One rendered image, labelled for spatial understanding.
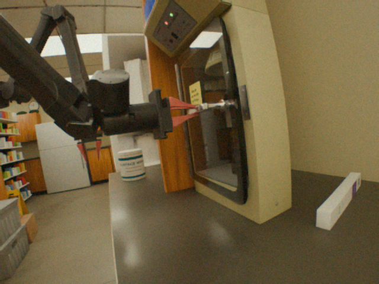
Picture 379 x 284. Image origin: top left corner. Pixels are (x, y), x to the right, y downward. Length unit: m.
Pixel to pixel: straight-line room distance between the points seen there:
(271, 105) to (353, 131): 0.38
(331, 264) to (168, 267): 0.26
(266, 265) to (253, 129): 0.24
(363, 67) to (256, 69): 0.41
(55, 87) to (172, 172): 0.48
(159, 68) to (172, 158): 0.33
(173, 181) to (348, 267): 0.56
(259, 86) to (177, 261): 0.37
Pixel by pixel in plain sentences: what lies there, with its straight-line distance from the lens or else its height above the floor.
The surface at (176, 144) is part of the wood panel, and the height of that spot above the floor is 1.11.
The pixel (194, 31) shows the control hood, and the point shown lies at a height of 1.41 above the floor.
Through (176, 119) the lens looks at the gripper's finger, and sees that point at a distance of 0.38.
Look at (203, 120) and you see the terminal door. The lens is 0.49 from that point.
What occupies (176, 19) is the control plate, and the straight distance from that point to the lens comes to 0.54.
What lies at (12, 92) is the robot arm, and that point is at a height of 1.41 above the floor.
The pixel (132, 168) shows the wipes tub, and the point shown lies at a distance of 0.96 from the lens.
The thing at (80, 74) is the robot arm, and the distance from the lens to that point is 0.76.
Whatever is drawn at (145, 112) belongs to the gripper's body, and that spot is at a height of 1.20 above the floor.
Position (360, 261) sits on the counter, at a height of 0.94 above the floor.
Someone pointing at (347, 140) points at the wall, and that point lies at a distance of 0.75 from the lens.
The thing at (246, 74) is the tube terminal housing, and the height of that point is 1.25.
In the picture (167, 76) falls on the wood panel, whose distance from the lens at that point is 0.71.
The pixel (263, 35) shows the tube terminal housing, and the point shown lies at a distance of 0.47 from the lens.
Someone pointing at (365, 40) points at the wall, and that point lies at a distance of 0.74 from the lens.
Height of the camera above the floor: 1.17
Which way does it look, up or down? 4 degrees down
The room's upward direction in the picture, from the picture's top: 8 degrees counter-clockwise
